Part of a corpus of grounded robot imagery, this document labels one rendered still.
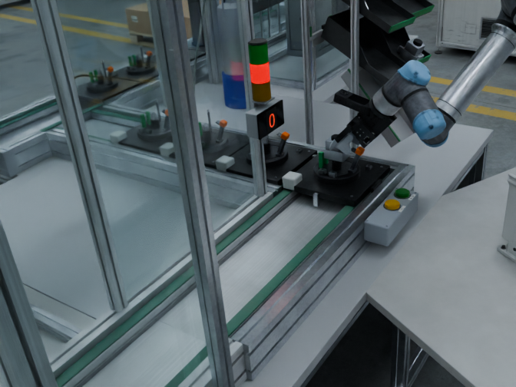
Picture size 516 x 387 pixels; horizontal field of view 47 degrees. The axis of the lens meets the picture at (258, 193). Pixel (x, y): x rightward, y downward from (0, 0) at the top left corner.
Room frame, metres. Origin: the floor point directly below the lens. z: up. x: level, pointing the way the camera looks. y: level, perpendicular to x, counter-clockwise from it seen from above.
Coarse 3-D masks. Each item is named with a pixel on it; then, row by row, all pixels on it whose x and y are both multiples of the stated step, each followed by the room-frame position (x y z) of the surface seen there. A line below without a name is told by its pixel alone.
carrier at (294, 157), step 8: (264, 144) 1.74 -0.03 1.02; (272, 144) 1.80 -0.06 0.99; (288, 144) 1.83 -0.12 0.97; (264, 152) 1.74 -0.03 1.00; (272, 152) 1.75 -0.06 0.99; (288, 152) 1.78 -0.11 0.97; (304, 152) 1.76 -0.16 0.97; (312, 152) 1.76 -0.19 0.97; (272, 160) 1.68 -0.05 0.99; (280, 160) 1.69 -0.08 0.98; (288, 160) 1.71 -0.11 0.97; (296, 160) 1.71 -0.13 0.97; (304, 160) 1.71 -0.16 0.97; (272, 168) 1.67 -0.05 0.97; (280, 168) 1.67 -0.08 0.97; (288, 168) 1.66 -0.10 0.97; (296, 168) 1.67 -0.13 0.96; (272, 176) 1.62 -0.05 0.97; (280, 176) 1.61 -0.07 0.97; (280, 184) 1.59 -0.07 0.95
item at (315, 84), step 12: (312, 0) 2.64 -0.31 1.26; (312, 12) 2.63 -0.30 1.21; (312, 24) 2.63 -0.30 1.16; (312, 48) 2.63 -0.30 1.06; (312, 60) 2.63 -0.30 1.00; (312, 72) 2.63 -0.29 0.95; (336, 72) 2.81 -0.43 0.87; (276, 84) 2.75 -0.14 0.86; (288, 84) 2.71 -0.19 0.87; (300, 84) 2.67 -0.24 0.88; (312, 84) 2.63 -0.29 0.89
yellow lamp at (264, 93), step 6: (252, 84) 1.51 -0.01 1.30; (258, 84) 1.49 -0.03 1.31; (264, 84) 1.49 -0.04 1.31; (252, 90) 1.51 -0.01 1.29; (258, 90) 1.49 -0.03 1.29; (264, 90) 1.49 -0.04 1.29; (270, 90) 1.51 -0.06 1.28; (258, 96) 1.49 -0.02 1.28; (264, 96) 1.49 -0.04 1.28; (270, 96) 1.51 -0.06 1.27
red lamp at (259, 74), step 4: (252, 64) 1.50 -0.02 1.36; (260, 64) 1.49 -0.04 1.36; (264, 64) 1.49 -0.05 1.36; (268, 64) 1.51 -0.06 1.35; (252, 68) 1.50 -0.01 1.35; (256, 68) 1.49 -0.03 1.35; (260, 68) 1.49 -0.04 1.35; (264, 68) 1.49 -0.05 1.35; (268, 68) 1.50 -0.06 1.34; (252, 72) 1.50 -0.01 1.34; (256, 72) 1.49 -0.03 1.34; (260, 72) 1.49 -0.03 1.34; (264, 72) 1.49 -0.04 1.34; (268, 72) 1.50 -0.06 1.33; (252, 76) 1.50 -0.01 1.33; (256, 76) 1.49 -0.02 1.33; (260, 76) 1.49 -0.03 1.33; (264, 76) 1.49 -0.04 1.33; (268, 76) 1.50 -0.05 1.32; (252, 80) 1.50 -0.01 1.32; (256, 80) 1.49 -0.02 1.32; (260, 80) 1.49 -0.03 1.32; (264, 80) 1.49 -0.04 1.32; (268, 80) 1.50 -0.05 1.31
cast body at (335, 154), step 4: (332, 136) 1.60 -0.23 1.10; (336, 136) 1.59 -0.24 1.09; (328, 140) 1.60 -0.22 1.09; (332, 140) 1.59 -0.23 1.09; (328, 144) 1.59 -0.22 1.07; (324, 148) 1.62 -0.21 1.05; (328, 148) 1.59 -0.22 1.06; (336, 148) 1.57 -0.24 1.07; (324, 152) 1.60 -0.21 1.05; (328, 152) 1.59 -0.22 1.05; (332, 152) 1.58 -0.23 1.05; (336, 152) 1.57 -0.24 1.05; (340, 152) 1.57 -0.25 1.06; (324, 156) 1.60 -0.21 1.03; (328, 156) 1.59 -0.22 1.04; (332, 156) 1.58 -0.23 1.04; (336, 156) 1.57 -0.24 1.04; (340, 156) 1.56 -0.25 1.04; (344, 156) 1.57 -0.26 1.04; (348, 156) 1.59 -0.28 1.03; (336, 160) 1.57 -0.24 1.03; (340, 160) 1.56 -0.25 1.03
